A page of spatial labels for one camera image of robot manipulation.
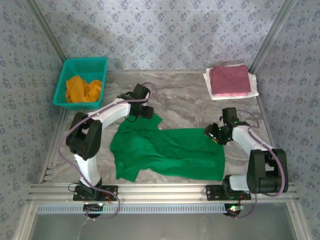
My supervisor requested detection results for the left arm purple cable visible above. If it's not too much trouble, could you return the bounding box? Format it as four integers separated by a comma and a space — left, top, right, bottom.
57, 81, 158, 221

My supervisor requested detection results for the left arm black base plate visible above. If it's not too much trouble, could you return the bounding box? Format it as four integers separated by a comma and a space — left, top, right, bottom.
72, 184, 119, 202

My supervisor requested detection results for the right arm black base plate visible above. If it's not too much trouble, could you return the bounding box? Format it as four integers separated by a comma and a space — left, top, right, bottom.
205, 184, 252, 202

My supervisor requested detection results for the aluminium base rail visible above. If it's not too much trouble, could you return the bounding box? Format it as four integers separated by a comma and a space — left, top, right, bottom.
26, 183, 300, 203

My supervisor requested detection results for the controller board with LED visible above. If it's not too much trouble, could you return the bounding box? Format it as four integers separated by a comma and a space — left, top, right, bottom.
83, 202, 105, 218
224, 203, 245, 218

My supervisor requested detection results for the maroon folded t-shirt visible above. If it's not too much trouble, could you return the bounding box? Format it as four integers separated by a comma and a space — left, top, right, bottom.
208, 64, 252, 97

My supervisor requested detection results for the teal plastic basket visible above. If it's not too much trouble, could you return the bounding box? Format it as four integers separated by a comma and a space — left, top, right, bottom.
52, 56, 109, 111

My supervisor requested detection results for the white folded t-shirt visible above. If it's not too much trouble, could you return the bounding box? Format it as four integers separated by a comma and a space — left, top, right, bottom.
202, 67, 260, 101

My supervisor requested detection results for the perforated grey cable duct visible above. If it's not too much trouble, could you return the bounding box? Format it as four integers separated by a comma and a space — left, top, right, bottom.
37, 203, 241, 215

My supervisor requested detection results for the green t-shirt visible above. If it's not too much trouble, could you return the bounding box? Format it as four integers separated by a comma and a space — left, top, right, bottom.
109, 112, 226, 183

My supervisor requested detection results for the aluminium frame post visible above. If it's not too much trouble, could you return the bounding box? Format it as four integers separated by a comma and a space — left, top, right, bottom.
24, 0, 67, 63
249, 0, 298, 73

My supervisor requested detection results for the orange t-shirt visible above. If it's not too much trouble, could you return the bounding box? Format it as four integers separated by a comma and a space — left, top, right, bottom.
65, 75, 103, 104

